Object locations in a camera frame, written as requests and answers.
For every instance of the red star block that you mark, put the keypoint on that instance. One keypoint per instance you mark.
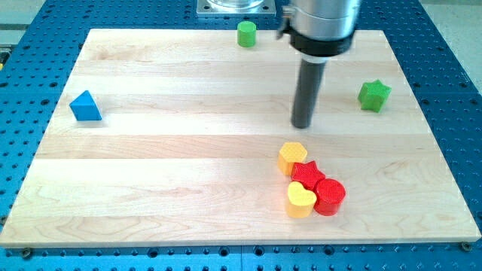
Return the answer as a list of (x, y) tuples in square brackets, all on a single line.
[(307, 174)]

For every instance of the green star block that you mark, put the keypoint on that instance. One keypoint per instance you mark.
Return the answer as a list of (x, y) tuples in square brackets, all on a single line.
[(373, 95)]

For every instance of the yellow hexagon block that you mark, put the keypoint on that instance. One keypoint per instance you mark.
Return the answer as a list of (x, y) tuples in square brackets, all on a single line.
[(289, 154)]

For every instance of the light wooden board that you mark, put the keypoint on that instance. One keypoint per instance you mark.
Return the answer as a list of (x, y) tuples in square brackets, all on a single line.
[(186, 151)]

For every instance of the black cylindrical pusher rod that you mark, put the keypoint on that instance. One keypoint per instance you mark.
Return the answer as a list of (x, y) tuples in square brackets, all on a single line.
[(306, 93)]

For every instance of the yellow heart block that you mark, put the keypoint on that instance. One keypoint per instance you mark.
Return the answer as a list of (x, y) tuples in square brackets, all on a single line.
[(300, 201)]

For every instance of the green cylinder block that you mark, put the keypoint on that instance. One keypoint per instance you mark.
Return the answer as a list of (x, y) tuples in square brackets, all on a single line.
[(246, 34)]

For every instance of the red cylinder block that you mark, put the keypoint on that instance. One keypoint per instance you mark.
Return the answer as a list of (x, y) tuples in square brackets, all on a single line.
[(330, 196)]

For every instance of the blue triangle block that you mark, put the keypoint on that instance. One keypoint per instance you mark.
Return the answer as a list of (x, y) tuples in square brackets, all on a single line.
[(84, 108)]

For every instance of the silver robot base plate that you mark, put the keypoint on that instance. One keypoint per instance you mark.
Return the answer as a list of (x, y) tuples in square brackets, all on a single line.
[(235, 8)]

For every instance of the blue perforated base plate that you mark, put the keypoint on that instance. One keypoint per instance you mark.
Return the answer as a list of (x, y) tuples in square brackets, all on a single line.
[(39, 66)]

